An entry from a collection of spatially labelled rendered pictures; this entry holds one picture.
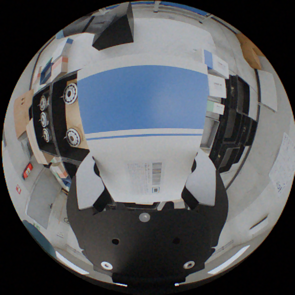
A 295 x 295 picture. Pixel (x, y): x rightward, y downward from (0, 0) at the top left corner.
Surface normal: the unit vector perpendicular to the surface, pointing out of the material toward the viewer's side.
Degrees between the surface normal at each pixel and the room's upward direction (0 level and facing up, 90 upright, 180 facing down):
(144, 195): 0
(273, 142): 90
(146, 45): 0
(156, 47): 0
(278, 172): 90
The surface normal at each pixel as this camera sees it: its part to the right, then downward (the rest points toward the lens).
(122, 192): 0.04, 0.53
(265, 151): -1.00, 0.04
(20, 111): 0.99, 0.05
